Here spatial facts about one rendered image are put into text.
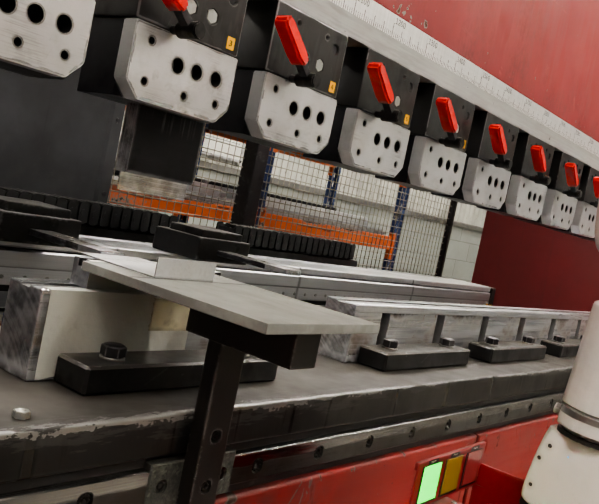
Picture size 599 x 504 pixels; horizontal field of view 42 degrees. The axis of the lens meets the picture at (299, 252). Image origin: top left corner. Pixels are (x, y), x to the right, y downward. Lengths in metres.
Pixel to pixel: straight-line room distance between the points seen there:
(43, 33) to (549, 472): 0.74
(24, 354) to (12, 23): 0.32
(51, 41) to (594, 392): 0.69
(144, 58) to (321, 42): 0.29
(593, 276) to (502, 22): 1.54
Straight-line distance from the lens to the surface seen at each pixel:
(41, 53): 0.76
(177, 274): 0.82
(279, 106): 0.97
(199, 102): 0.88
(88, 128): 1.46
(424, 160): 1.28
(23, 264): 1.10
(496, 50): 1.47
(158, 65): 0.84
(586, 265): 2.87
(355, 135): 1.11
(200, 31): 0.82
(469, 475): 1.08
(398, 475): 1.23
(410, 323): 1.38
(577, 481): 1.00
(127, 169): 0.86
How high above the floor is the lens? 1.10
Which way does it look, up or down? 3 degrees down
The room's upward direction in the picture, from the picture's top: 12 degrees clockwise
